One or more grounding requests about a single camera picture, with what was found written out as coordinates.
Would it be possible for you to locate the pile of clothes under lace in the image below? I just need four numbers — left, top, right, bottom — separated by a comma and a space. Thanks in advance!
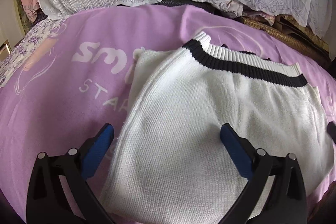
116, 0, 279, 27

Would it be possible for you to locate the white black-trimmed knit sweater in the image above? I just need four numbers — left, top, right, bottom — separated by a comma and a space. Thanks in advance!
100, 32, 334, 223

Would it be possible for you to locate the purple smile print blanket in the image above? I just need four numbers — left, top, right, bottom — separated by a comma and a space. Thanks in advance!
1, 5, 335, 218

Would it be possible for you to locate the woven bamboo mat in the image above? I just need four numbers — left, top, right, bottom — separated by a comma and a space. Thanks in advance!
236, 16, 331, 69

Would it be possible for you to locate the purple floral bed sheet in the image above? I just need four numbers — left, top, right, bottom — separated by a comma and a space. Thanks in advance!
0, 18, 67, 88

